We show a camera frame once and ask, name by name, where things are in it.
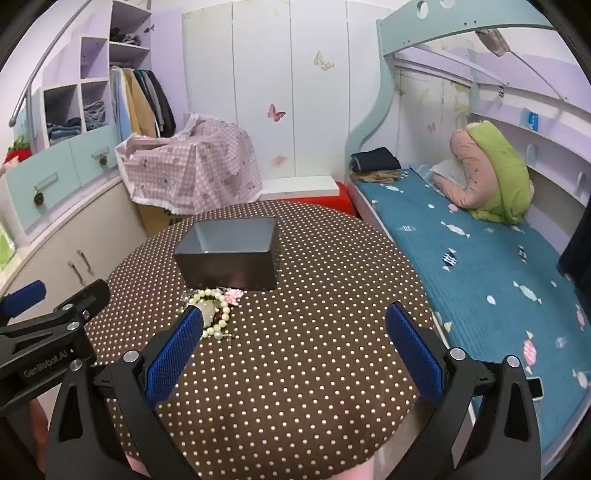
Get cardboard box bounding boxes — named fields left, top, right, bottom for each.
left=137, top=203, right=188, bottom=237

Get dark hanging clothes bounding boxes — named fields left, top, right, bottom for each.
left=139, top=68, right=177, bottom=138

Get red plastic stool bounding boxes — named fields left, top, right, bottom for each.
left=260, top=182, right=357, bottom=217

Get yellow hanging garment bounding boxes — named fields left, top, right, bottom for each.
left=124, top=68, right=158, bottom=138

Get grey metal box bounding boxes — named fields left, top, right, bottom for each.
left=173, top=217, right=279, bottom=291

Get white pillow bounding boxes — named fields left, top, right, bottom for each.
left=427, top=159, right=468, bottom=186

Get light blue hanging garment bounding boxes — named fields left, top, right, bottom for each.
left=112, top=68, right=136, bottom=139

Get white board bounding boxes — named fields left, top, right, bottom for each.
left=260, top=175, right=341, bottom=195

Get pink and green pillow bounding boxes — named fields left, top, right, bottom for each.
left=466, top=121, right=532, bottom=225

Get grey folded clothes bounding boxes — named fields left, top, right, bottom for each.
left=110, top=27, right=145, bottom=47

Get brown polka dot tablecloth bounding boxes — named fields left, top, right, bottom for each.
left=85, top=199, right=444, bottom=480

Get dark blue cloth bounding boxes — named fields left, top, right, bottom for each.
left=557, top=203, right=591, bottom=288

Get blue candy print mattress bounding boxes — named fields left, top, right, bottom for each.
left=351, top=164, right=591, bottom=462

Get pink checked cloth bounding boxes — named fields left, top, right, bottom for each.
left=115, top=112, right=263, bottom=215

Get folded tan cloth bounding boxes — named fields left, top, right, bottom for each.
left=348, top=169, right=410, bottom=184

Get beige cabinet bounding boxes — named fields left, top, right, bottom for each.
left=0, top=178, right=149, bottom=301

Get teal drawer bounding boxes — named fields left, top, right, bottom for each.
left=4, top=141, right=78, bottom=232
left=69, top=124, right=124, bottom=186

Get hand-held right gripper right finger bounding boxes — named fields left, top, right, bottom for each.
left=385, top=302, right=543, bottom=480

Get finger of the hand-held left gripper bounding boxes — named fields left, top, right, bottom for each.
left=0, top=279, right=112, bottom=365
left=0, top=282, right=47, bottom=326

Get pink long pillow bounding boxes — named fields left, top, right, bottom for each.
left=434, top=129, right=536, bottom=209

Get green plastic item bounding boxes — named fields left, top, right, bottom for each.
left=0, top=225, right=16, bottom=269

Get grey brown hanging cloth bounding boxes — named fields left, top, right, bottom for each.
left=475, top=28, right=514, bottom=57

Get person's left forearm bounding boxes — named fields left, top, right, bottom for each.
left=28, top=399, right=51, bottom=467

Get red green toy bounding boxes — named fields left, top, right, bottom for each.
left=4, top=136, right=31, bottom=165

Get cream bead bracelet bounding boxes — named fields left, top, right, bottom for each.
left=187, top=288, right=232, bottom=337

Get grey curved metal rail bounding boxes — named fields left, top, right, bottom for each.
left=8, top=0, right=114, bottom=128

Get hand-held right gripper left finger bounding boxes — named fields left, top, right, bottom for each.
left=44, top=305, right=206, bottom=480

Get folded dark clothes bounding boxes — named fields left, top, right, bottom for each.
left=349, top=148, right=402, bottom=174

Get white wardrobe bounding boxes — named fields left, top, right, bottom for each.
left=181, top=0, right=393, bottom=183

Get lilac shelf unit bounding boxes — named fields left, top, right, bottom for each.
left=28, top=0, right=185, bottom=148

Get teal bunk bed frame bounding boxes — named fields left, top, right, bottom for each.
left=345, top=0, right=591, bottom=217

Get pale jade pendant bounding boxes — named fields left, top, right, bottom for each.
left=198, top=300, right=222, bottom=324

